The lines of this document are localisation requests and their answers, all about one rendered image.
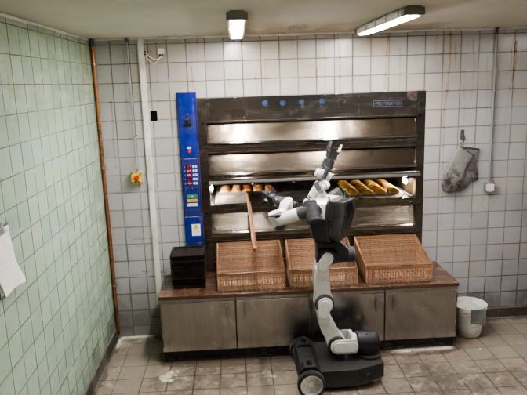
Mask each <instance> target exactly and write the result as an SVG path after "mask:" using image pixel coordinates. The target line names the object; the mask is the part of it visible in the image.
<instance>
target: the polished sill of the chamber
mask: <svg viewBox="0 0 527 395"><path fill-rule="evenodd" d="M408 201H415V197H413V196H402V197H365V198H355V204H372V203H390V202H408ZM296 202H298V205H297V206H294V205H293V207H298V206H303V201H296ZM210 208H211V210H224V209H244V208H248V205H247V203H235V204H216V205H210ZM251 208H277V207H276V206H274V205H269V204H268V202H253V203H251Z"/></svg>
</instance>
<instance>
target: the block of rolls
mask: <svg viewBox="0 0 527 395"><path fill-rule="evenodd" d="M364 184H365V185H364ZM338 185H340V187H341V188H342V189H343V190H344V189H346V193H347V194H349V195H350V196H357V195H359V192H358V191H360V193H362V195H372V194H373V192H374V193H376V194H386V193H387V192H389V194H399V193H400V190H399V189H398V188H396V187H394V186H393V185H391V184H390V183H388V182H387V181H386V180H384V179H375V182H373V181H372V180H370V179H364V180H362V183H361V182H360V181H359V180H358V179H356V180H352V181H351V184H349V182H347V181H346V180H339V181H338ZM370 189H371V190H370Z"/></svg>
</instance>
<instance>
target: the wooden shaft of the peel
mask: <svg viewBox="0 0 527 395"><path fill-rule="evenodd" d="M246 198H247V205H248V212H249V225H250V233H251V239H252V247H253V251H254V252H255V251H256V250H257V246H256V235H255V230H254V224H253V214H252V208H251V202H250V196H249V193H246Z"/></svg>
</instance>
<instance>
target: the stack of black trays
mask: <svg viewBox="0 0 527 395"><path fill-rule="evenodd" d="M169 258H170V266H171V267H170V269H171V273H170V277H172V278H171V282H172V288H173V289H181V288H204V287H205V286H206V277H207V273H206V261H205V245H195V246H180V247H172V251H171V253H170V257H169Z"/></svg>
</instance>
